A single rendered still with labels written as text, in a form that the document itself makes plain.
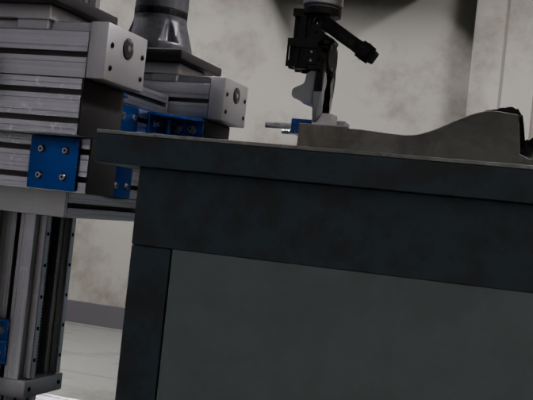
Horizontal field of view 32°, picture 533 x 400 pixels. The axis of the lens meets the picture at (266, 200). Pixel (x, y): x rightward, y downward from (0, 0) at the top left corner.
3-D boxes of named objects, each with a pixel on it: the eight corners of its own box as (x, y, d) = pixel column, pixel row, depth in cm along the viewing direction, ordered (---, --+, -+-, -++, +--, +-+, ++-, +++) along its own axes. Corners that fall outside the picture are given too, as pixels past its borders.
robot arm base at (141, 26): (109, 48, 199) (114, 2, 200) (140, 61, 214) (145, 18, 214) (173, 51, 195) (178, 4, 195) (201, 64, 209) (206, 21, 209)
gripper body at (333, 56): (294, 76, 179) (301, 13, 179) (339, 78, 176) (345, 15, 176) (284, 69, 171) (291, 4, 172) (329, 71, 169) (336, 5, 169)
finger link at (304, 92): (289, 120, 172) (297, 74, 174) (320, 122, 170) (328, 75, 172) (285, 113, 169) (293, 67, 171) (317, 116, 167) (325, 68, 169)
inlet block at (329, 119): (260, 137, 174) (262, 108, 174) (267, 140, 178) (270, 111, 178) (328, 143, 170) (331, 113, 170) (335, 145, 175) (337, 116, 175)
